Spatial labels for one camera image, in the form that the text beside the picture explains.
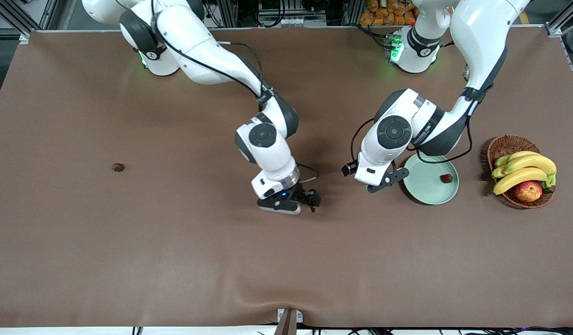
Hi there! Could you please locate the pale green round plate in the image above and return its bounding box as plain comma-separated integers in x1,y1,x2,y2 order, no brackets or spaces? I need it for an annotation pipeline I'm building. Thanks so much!
402,154,460,206

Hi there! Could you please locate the large table cover mat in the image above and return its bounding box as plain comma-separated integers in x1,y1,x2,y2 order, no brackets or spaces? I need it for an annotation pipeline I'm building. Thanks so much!
0,27,573,328

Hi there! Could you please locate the brown wicker basket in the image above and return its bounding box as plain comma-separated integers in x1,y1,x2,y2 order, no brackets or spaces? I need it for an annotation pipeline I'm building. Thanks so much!
486,134,556,209

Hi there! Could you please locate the pile of orange buns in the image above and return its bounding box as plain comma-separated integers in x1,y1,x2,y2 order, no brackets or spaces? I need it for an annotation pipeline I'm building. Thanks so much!
360,0,418,27

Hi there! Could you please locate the yellow banana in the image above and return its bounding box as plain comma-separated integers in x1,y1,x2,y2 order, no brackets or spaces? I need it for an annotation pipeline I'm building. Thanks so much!
493,167,549,196
491,154,558,180
494,151,542,168

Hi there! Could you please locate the red yellow apple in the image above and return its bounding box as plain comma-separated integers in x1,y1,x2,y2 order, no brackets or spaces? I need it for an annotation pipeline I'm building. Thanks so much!
513,181,544,203

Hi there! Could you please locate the grey metal mount bracket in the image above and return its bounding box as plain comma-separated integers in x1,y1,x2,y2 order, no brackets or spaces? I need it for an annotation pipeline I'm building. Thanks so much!
273,308,304,335

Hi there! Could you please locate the aluminium frame post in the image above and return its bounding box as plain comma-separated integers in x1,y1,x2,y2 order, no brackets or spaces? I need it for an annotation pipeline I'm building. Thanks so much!
545,0,573,38
0,0,60,39

